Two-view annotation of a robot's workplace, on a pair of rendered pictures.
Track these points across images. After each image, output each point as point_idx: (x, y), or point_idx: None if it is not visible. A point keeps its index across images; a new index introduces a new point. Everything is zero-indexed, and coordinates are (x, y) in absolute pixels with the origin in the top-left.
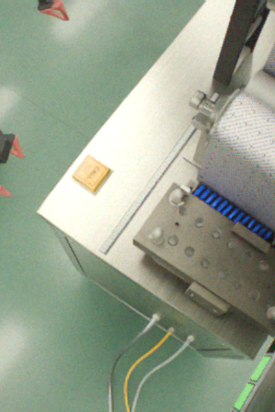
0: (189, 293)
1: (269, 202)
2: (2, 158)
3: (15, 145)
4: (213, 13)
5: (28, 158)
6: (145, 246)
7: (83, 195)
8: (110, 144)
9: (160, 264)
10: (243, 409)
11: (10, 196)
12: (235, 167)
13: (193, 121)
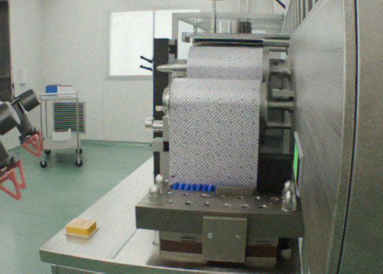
0: (206, 243)
1: (232, 141)
2: (13, 157)
3: (20, 164)
4: (138, 176)
5: None
6: (148, 206)
7: (78, 238)
8: (90, 220)
9: (167, 254)
10: (299, 147)
11: (19, 193)
12: (194, 121)
13: (152, 144)
